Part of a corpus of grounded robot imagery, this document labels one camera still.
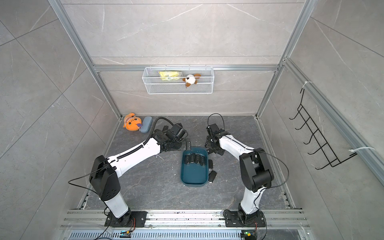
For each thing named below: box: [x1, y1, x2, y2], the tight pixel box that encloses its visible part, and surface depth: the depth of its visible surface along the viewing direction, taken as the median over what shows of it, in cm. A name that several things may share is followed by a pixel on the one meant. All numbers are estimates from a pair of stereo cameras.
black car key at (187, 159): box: [184, 154, 190, 165], surface depth 95 cm
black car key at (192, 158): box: [190, 153, 196, 164], surface depth 97 cm
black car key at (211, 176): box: [207, 170, 217, 184], surface depth 90 cm
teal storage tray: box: [180, 147, 209, 187], surface depth 91 cm
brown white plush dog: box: [182, 73, 201, 89], surface depth 88 cm
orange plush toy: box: [123, 112, 143, 131], surface depth 108 cm
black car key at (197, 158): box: [195, 154, 201, 164], surface depth 97 cm
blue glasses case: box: [140, 116, 153, 133], surface depth 113 cm
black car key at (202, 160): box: [200, 155, 206, 166], surface depth 95 cm
